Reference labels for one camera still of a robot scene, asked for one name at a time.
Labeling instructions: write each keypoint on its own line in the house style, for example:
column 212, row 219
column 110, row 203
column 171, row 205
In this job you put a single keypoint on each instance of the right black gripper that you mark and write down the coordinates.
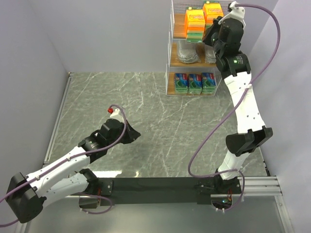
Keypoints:
column 210, row 34

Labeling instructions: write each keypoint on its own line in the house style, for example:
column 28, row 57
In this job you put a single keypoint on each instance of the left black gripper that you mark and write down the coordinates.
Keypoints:
column 129, row 131

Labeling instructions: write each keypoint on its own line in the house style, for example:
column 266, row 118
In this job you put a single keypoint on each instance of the orange sponge pack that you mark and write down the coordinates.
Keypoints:
column 194, row 24
column 211, row 10

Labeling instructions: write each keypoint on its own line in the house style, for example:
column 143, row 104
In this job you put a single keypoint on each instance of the blue green sponge pack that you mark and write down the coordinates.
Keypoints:
column 209, row 84
column 194, row 84
column 181, row 83

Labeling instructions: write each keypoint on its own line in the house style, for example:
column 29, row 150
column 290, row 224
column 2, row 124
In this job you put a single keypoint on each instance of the blue green sponge pack back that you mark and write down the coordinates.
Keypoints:
column 181, row 83

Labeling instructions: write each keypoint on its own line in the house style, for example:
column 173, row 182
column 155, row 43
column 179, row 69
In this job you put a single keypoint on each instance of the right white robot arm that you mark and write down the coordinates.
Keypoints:
column 251, row 132

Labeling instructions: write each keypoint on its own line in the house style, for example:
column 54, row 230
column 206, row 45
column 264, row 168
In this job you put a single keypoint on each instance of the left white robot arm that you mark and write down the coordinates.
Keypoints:
column 28, row 195

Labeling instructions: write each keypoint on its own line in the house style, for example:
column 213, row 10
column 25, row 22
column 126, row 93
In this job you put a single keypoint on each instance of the black base bar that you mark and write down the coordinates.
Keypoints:
column 166, row 190

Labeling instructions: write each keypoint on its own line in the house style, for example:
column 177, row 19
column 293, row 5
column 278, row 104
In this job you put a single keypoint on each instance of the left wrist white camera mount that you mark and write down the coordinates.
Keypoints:
column 116, row 114

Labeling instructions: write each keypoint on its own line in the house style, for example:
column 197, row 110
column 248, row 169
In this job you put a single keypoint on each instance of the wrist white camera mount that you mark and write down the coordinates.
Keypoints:
column 236, row 12
column 116, row 114

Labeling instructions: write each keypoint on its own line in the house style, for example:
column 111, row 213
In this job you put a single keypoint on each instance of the white wire wooden shelf rack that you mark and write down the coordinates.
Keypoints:
column 204, row 48

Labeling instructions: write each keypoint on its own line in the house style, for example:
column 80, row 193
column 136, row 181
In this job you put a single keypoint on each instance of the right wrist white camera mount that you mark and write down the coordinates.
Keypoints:
column 236, row 12

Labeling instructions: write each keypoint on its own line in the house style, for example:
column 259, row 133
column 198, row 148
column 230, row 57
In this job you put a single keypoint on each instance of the aluminium frame rail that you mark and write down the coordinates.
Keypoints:
column 181, row 136

